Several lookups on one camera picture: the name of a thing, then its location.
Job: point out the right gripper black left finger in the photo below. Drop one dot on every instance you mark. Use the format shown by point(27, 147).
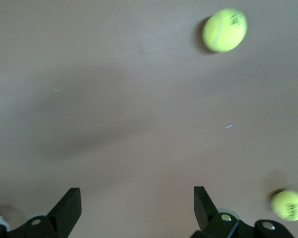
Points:
point(62, 218)

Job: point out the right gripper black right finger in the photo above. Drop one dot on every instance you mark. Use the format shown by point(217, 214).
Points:
point(213, 223)

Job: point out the yellow tennis ball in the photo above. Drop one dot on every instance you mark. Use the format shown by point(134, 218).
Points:
point(289, 204)
point(224, 31)

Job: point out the tiny pale blue speck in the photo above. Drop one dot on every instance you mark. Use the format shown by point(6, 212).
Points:
point(229, 126)

